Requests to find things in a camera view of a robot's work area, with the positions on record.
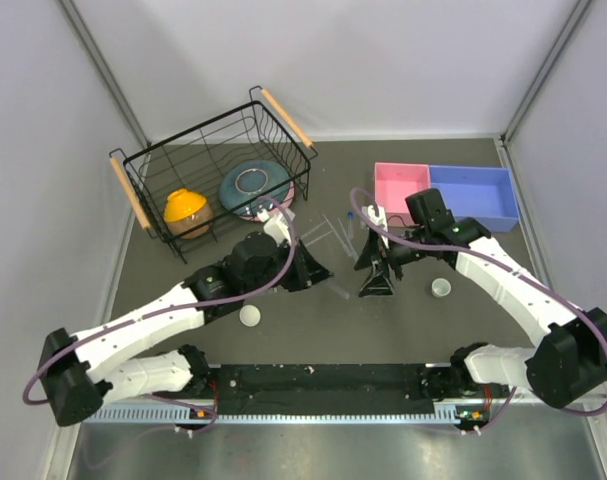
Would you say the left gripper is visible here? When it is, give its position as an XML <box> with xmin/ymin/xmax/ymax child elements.
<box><xmin>244</xmin><ymin>237</ymin><xmax>334</xmax><ymax>296</ymax></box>

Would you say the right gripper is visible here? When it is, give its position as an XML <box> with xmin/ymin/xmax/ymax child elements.
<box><xmin>354</xmin><ymin>227</ymin><xmax>430</xmax><ymax>298</ymax></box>

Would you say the blue capped tube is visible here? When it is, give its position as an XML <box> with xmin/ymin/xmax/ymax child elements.
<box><xmin>327</xmin><ymin>281</ymin><xmax>351</xmax><ymax>300</ymax></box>
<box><xmin>347</xmin><ymin>211</ymin><xmax>354</xmax><ymax>241</ymax></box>

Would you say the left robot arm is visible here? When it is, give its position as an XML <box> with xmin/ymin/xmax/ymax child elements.
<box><xmin>38</xmin><ymin>232</ymin><xmax>332</xmax><ymax>427</ymax></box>

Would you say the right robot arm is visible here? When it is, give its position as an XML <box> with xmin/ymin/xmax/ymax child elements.
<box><xmin>350</xmin><ymin>188</ymin><xmax>607</xmax><ymax>416</ymax></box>

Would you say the clear pipette long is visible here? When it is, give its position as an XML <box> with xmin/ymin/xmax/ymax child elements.
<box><xmin>300</xmin><ymin>221</ymin><xmax>331</xmax><ymax>245</ymax></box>

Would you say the small white cup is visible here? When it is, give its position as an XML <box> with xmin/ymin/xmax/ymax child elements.
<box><xmin>431</xmin><ymin>278</ymin><xmax>452</xmax><ymax>298</ymax></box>

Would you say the pink ceramic plate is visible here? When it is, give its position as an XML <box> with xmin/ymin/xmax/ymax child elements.
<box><xmin>234</xmin><ymin>182</ymin><xmax>296</xmax><ymax>222</ymax></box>

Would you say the white round lid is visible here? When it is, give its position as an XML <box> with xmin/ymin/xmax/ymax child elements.
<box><xmin>239</xmin><ymin>305</ymin><xmax>261</xmax><ymax>328</ymax></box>

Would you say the pink plastic bin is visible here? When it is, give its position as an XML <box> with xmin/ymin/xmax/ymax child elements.
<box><xmin>374</xmin><ymin>162</ymin><xmax>431</xmax><ymax>227</ymax></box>

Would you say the blue ceramic plate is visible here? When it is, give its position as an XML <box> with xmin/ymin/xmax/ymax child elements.
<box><xmin>218</xmin><ymin>159</ymin><xmax>290</xmax><ymax>213</ymax></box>

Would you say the blue plastic bin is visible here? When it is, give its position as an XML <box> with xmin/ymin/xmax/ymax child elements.
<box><xmin>429</xmin><ymin>165</ymin><xmax>520</xmax><ymax>233</ymax></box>

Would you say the yellow and brown bowl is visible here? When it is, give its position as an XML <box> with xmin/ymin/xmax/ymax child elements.
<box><xmin>163</xmin><ymin>188</ymin><xmax>214</xmax><ymax>239</ymax></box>

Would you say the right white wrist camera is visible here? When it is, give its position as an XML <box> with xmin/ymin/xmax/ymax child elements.
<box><xmin>360</xmin><ymin>205</ymin><xmax>388</xmax><ymax>235</ymax></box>

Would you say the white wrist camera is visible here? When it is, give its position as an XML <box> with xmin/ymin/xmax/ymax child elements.
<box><xmin>256</xmin><ymin>203</ymin><xmax>295</xmax><ymax>246</ymax></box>
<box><xmin>360</xmin><ymin>205</ymin><xmax>388</xmax><ymax>235</ymax></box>

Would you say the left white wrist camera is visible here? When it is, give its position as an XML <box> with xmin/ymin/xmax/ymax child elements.
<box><xmin>256</xmin><ymin>203</ymin><xmax>295</xmax><ymax>246</ymax></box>

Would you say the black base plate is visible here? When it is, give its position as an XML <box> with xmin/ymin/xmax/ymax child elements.
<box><xmin>151</xmin><ymin>362</ymin><xmax>484</xmax><ymax>415</ymax></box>

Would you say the black wire dish basket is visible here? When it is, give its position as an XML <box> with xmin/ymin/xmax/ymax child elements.
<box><xmin>110</xmin><ymin>86</ymin><xmax>318</xmax><ymax>260</ymax></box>

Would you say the grey slotted cable duct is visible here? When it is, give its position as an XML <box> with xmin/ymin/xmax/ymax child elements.
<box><xmin>84</xmin><ymin>402</ymin><xmax>486</xmax><ymax>425</ymax></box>

